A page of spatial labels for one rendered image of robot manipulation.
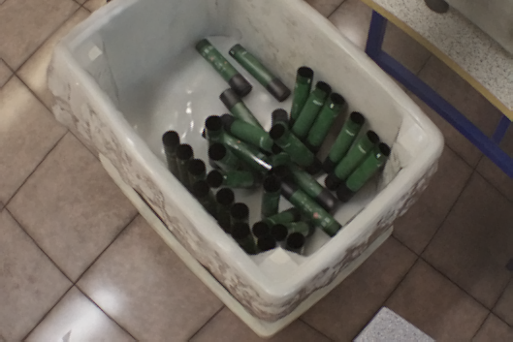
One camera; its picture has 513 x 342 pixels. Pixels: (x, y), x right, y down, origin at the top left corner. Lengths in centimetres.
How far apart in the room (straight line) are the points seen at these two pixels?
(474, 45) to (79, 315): 121
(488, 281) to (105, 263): 109
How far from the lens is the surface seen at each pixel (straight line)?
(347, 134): 123
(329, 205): 126
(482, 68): 116
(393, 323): 94
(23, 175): 191
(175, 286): 171
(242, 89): 136
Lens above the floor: 165
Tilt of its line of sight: 63 degrees down
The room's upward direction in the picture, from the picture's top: straight up
